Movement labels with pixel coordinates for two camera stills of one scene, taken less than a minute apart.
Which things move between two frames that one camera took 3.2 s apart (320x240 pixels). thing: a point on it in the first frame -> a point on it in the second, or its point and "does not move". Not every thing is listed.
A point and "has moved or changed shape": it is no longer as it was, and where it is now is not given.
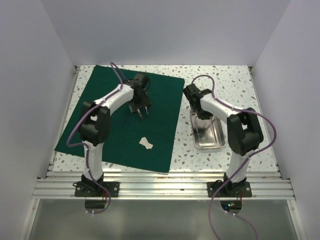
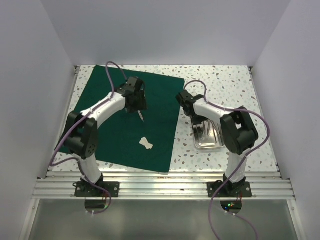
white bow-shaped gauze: x=143 y=141 does not move
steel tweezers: x=140 y=114 does not move
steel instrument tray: x=208 y=133 does not move
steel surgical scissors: x=208 y=127 has moved or changed shape
